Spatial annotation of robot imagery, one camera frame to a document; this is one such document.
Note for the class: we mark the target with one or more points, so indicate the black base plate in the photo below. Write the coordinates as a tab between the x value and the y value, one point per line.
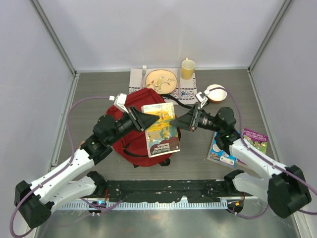
168	191

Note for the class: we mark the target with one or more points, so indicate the yellow landscape paperback book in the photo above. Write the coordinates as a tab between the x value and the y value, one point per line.
161	137

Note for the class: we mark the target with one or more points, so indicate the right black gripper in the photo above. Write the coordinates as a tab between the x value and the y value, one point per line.
189	121

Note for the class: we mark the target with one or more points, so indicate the bird pattern wooden plate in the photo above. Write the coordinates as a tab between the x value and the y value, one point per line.
162	81

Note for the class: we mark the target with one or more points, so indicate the patterned white placemat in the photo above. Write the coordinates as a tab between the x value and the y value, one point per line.
188	87

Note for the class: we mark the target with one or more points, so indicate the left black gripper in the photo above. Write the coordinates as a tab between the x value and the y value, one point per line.
140	120

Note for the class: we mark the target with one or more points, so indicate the yellow mug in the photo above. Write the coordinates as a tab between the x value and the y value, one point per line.
187	69

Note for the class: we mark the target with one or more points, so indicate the white orange bowl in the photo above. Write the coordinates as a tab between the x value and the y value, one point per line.
216	93

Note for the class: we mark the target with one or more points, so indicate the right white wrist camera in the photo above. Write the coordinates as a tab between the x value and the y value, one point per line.
202	98

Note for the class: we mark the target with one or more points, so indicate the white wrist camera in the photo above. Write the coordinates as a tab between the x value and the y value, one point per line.
202	98
119	102

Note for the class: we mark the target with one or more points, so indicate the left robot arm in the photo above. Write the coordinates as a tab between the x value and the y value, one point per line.
36	201

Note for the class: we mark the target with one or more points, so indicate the blue comic cover book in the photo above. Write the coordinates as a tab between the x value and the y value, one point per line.
219	156

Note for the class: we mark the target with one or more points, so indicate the pink handled fork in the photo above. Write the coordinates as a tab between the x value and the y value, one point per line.
144	70

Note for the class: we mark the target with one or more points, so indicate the white slotted cable duct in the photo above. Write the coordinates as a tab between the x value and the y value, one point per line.
181	205

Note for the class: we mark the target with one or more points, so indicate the red backpack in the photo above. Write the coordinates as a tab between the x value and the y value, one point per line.
132	147

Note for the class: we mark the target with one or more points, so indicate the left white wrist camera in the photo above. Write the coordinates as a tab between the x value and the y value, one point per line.
119	102

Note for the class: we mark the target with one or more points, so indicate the purple treehouse book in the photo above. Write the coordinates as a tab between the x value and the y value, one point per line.
257	140

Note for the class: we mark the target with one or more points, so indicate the pink handled knife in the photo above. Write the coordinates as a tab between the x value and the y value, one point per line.
179	83

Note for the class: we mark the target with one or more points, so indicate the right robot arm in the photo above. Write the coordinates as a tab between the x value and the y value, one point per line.
233	143

